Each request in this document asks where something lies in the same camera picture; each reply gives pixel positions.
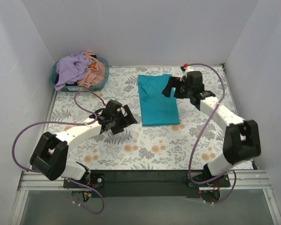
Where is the teal t shirt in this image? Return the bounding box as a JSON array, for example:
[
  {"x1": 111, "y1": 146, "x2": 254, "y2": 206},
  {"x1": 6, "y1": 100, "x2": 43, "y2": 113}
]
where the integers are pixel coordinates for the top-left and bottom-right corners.
[{"x1": 137, "y1": 74, "x2": 180, "y2": 127}]

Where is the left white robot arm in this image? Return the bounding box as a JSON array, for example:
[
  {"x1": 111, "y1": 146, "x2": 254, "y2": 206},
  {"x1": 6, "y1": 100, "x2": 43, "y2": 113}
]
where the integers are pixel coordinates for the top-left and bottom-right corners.
[{"x1": 30, "y1": 100, "x2": 137, "y2": 188}]

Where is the teal plastic laundry basket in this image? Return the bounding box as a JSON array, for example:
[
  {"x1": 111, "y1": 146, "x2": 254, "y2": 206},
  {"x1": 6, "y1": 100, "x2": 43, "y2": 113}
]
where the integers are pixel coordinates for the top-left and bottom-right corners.
[{"x1": 49, "y1": 57, "x2": 110, "y2": 92}]

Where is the floral table mat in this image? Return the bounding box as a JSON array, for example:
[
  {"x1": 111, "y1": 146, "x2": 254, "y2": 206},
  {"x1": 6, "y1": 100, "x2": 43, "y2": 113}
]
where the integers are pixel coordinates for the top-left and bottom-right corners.
[{"x1": 36, "y1": 66, "x2": 251, "y2": 170}]

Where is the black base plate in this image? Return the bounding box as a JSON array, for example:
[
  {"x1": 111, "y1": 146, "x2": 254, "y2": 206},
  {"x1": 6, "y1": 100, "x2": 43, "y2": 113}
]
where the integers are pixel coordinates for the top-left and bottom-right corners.
[{"x1": 63, "y1": 169, "x2": 232, "y2": 197}]

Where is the lilac t shirt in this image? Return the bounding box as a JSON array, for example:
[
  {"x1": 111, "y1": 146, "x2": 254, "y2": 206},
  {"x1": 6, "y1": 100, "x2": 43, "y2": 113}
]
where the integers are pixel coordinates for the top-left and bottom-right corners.
[{"x1": 55, "y1": 53, "x2": 90, "y2": 90}]

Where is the pink t shirt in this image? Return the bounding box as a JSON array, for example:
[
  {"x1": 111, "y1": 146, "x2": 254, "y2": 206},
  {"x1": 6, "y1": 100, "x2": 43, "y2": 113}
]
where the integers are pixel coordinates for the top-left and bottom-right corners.
[{"x1": 77, "y1": 51, "x2": 105, "y2": 88}]

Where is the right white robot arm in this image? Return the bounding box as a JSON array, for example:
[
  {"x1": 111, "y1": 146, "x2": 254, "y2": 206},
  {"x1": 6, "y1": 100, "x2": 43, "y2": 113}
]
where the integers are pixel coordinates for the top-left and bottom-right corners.
[{"x1": 162, "y1": 71, "x2": 261, "y2": 186}]

